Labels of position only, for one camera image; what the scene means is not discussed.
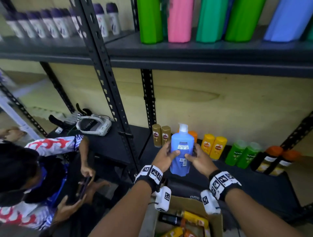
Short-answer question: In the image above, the black orange-capped shampoo bottle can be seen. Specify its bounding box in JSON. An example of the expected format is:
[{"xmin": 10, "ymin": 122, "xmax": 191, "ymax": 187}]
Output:
[
  {"xmin": 264, "ymin": 149, "xmax": 301, "ymax": 177},
  {"xmin": 250, "ymin": 146, "xmax": 284, "ymax": 173},
  {"xmin": 158, "ymin": 213, "xmax": 183, "ymax": 227}
]

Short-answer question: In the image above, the white plastic device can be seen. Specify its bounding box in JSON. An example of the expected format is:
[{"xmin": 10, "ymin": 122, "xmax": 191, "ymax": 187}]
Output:
[{"xmin": 76, "ymin": 114, "xmax": 112, "ymax": 136}]

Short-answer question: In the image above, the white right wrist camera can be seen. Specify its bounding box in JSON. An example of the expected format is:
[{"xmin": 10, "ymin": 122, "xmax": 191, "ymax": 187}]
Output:
[{"xmin": 200, "ymin": 189, "xmax": 221, "ymax": 215}]

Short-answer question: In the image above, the person's right hand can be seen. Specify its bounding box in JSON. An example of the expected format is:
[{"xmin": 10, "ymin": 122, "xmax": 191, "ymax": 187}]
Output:
[{"xmin": 185, "ymin": 143, "xmax": 219, "ymax": 179}]

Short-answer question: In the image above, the black printed bag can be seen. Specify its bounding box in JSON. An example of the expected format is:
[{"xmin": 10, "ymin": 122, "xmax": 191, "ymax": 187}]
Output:
[{"xmin": 167, "ymin": 182, "xmax": 203, "ymax": 201}]

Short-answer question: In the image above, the right wristband with marker tags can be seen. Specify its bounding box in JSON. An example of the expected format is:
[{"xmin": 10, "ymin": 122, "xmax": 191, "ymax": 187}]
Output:
[{"xmin": 208, "ymin": 170, "xmax": 242, "ymax": 202}]

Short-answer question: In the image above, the person's right forearm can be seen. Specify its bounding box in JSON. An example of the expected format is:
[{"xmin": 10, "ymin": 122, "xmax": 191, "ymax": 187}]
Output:
[{"xmin": 225, "ymin": 188, "xmax": 298, "ymax": 237}]

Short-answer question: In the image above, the white metal rack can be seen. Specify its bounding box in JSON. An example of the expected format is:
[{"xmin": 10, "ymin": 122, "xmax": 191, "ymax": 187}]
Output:
[{"xmin": 0, "ymin": 80, "xmax": 41, "ymax": 141}]

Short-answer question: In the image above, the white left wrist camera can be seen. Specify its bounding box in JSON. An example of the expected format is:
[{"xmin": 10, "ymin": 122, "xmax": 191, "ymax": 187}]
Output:
[{"xmin": 154, "ymin": 186, "xmax": 171, "ymax": 212}]

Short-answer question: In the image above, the dark smartphone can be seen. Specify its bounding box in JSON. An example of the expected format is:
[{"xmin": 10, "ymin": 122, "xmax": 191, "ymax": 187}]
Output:
[{"xmin": 75, "ymin": 175, "xmax": 93, "ymax": 202}]

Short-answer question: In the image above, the person's left forearm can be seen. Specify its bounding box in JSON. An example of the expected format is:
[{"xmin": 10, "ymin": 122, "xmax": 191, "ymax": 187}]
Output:
[{"xmin": 89, "ymin": 180, "xmax": 152, "ymax": 237}]

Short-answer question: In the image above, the large blue shampoo bottle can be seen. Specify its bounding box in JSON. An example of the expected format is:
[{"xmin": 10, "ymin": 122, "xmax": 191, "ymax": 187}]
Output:
[
  {"xmin": 263, "ymin": 0, "xmax": 313, "ymax": 42},
  {"xmin": 222, "ymin": 0, "xmax": 233, "ymax": 37}
]

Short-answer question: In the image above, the person's left hand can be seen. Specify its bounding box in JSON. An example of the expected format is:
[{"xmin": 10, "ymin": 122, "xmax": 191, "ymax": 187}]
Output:
[{"xmin": 151, "ymin": 141, "xmax": 181, "ymax": 173}]

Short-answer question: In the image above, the left wristband with marker tags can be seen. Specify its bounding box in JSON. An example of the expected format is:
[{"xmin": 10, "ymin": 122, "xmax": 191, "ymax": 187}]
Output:
[{"xmin": 134, "ymin": 165, "xmax": 164, "ymax": 193}]

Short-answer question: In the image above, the small blue shampoo bottle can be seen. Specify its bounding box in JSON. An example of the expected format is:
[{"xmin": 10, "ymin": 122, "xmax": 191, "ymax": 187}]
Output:
[{"xmin": 170, "ymin": 123, "xmax": 195, "ymax": 177}]

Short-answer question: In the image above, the large pink shampoo bottle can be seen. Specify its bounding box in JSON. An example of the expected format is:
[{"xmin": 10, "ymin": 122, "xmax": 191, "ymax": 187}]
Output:
[{"xmin": 167, "ymin": 0, "xmax": 194, "ymax": 43}]

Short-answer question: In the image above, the group of purple-capped deodorants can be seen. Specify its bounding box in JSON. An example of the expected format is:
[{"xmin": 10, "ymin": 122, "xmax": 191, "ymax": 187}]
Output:
[{"xmin": 4, "ymin": 2, "xmax": 122, "ymax": 41}]

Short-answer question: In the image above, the large green shampoo bottle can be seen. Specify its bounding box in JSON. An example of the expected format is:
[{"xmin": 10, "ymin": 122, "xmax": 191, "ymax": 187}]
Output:
[
  {"xmin": 225, "ymin": 0, "xmax": 266, "ymax": 42},
  {"xmin": 136, "ymin": 0, "xmax": 164, "ymax": 44}
]

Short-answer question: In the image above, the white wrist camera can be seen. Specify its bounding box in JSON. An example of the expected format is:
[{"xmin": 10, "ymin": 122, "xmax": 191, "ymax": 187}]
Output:
[
  {"xmin": 200, "ymin": 189, "xmax": 221, "ymax": 215},
  {"xmin": 154, "ymin": 186, "xmax": 171, "ymax": 212}
]

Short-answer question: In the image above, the small gold shampoo bottle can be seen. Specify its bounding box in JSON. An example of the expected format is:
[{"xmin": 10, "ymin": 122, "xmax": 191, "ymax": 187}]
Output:
[
  {"xmin": 152, "ymin": 124, "xmax": 162, "ymax": 148},
  {"xmin": 161, "ymin": 125, "xmax": 171, "ymax": 147}
]

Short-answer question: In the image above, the wristband with marker tags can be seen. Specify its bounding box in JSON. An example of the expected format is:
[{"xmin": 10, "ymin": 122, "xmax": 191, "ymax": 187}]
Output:
[
  {"xmin": 208, "ymin": 170, "xmax": 242, "ymax": 202},
  {"xmin": 134, "ymin": 165, "xmax": 164, "ymax": 193}
]

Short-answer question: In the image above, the brown cardboard box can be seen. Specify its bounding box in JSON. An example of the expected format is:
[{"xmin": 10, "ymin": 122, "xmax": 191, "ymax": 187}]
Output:
[{"xmin": 146, "ymin": 195, "xmax": 223, "ymax": 237}]

